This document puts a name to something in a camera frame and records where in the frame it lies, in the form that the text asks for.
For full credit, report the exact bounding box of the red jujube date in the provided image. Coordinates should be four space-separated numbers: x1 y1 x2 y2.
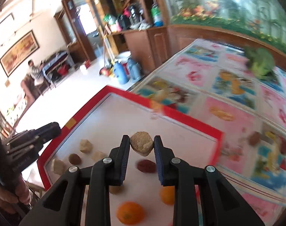
136 159 157 173

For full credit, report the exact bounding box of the beige ginger chunk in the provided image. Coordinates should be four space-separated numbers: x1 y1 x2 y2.
130 131 154 157

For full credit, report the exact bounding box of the black thermos kettle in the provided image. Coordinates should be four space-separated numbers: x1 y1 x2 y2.
128 3 141 24

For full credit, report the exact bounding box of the decorative floral glass screen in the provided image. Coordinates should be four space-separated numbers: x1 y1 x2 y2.
165 0 286 54

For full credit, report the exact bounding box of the red rimmed white tray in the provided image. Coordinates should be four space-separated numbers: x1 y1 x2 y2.
37 86 223 225

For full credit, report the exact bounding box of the grey blue thermos flask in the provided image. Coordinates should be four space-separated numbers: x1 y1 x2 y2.
127 58 141 81

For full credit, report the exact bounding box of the brown longan fruit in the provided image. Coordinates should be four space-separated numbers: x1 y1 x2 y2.
248 132 261 146

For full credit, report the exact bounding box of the green leafy vegetable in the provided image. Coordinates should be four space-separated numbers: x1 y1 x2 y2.
244 47 276 81

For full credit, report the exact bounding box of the left hand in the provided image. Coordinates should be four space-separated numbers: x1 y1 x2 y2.
0 175 32 214

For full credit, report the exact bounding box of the brown round longan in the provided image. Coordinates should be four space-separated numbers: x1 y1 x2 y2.
109 185 124 194

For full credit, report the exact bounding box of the seated person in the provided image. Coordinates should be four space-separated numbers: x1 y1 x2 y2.
28 60 44 86

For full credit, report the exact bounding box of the framed wall painting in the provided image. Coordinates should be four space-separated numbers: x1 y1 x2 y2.
0 30 40 77

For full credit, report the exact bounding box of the beige ginger block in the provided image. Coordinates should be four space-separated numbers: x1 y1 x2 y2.
51 159 66 176

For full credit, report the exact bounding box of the green soda bottle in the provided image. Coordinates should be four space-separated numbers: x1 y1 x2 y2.
151 3 163 27

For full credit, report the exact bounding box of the colourful fruit print tablecloth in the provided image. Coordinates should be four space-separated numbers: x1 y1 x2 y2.
133 39 286 225

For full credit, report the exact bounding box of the small orange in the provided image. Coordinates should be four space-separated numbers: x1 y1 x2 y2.
159 186 175 206

